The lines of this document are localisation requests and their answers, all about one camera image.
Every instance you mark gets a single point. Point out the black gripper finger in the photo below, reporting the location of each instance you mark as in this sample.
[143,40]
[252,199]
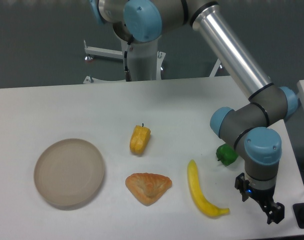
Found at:
[275,211]
[241,184]

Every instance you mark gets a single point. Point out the green toy pepper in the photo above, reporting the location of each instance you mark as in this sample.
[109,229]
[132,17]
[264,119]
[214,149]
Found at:
[226,154]

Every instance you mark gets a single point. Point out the yellow toy banana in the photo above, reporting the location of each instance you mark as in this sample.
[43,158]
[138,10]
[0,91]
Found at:
[202,204]

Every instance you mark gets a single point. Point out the yellow toy pepper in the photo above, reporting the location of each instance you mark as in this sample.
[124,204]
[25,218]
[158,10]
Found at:
[139,139]

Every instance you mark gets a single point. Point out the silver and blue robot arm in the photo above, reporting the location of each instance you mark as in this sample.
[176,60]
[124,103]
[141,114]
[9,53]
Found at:
[139,24]

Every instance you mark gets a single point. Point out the toy pastry turnover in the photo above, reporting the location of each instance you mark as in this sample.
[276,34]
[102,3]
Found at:
[148,188]

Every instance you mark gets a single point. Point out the black device at table edge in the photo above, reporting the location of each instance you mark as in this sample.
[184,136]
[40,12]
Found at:
[302,212]

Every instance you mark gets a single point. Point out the beige round plate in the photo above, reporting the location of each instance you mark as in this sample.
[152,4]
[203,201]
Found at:
[69,173]

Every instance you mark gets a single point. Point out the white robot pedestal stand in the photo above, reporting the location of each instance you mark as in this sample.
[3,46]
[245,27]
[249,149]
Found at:
[164,58]

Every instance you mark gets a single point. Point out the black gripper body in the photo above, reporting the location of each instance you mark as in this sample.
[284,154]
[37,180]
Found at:
[262,191]

